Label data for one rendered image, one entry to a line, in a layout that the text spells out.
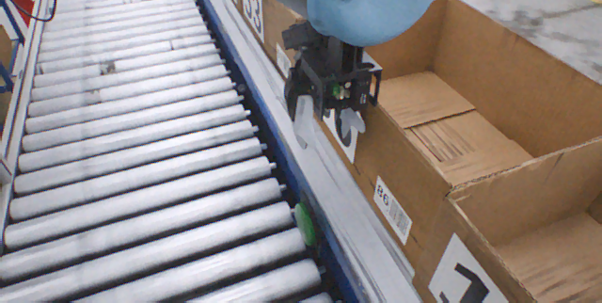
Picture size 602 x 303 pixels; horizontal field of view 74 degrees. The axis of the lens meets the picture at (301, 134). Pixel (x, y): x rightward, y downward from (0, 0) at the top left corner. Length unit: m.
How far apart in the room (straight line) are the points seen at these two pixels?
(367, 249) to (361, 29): 0.40
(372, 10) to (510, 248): 0.47
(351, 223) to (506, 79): 0.36
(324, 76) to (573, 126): 0.39
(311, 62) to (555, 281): 0.40
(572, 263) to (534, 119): 0.22
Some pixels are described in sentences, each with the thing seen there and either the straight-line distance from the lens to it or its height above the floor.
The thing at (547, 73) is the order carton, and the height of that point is 1.02.
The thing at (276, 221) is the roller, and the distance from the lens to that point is 0.75.
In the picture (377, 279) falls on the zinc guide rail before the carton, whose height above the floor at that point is 0.89.
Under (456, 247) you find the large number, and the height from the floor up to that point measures 1.01.
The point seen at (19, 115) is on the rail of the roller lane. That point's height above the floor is 0.74.
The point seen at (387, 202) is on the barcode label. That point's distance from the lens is 0.54.
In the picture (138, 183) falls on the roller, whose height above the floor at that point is 0.74.
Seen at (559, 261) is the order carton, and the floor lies 0.89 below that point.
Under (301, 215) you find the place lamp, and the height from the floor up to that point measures 0.84.
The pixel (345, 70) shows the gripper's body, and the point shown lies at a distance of 0.42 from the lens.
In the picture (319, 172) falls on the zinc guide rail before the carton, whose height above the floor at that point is 0.89.
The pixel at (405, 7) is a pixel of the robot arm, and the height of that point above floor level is 1.27.
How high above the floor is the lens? 1.35
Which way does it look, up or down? 42 degrees down
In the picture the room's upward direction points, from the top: straight up
